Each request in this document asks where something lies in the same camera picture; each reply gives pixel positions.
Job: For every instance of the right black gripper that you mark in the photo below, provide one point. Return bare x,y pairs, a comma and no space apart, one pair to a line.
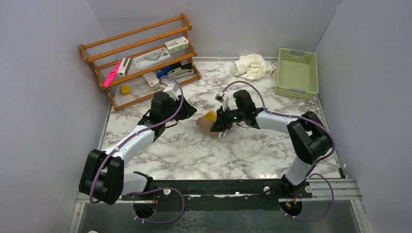
221,124

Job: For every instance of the pink plastic tool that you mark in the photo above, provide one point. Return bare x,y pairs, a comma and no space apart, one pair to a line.
112,74

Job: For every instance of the grey white stapler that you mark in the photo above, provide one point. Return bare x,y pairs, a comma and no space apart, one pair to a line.
183,71

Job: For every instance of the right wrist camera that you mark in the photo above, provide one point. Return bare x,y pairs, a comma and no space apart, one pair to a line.
223,99

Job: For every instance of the cream white towel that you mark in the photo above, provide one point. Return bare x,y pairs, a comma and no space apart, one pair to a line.
253,67

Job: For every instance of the green plastic basket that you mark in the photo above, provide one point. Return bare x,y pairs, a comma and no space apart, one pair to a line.
297,74

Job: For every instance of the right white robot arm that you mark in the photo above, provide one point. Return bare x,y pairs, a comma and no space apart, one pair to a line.
308,135

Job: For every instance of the small white red box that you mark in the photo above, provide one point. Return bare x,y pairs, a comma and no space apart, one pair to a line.
152,80

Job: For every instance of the blue stapler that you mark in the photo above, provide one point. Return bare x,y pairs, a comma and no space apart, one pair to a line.
163,71

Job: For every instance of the orange wooden rack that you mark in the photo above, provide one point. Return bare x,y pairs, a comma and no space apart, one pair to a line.
102,56

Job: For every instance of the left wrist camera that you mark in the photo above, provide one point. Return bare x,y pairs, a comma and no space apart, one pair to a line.
171,89

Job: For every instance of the white silver device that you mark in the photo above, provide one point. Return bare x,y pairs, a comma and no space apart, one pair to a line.
124,67

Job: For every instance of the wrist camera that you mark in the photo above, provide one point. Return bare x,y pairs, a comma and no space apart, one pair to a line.
171,89
223,99

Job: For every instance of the white green box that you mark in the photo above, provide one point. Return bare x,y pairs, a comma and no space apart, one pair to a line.
176,45

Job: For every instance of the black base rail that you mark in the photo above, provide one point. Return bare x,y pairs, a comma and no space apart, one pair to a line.
217,195

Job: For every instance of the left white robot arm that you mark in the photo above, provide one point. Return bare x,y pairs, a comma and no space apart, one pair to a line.
103,178

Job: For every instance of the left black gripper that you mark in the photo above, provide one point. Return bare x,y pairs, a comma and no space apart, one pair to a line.
187,110

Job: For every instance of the yellow sponge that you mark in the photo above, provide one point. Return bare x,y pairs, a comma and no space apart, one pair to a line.
125,89

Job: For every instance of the long white flat box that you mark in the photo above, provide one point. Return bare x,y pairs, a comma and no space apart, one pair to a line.
152,58

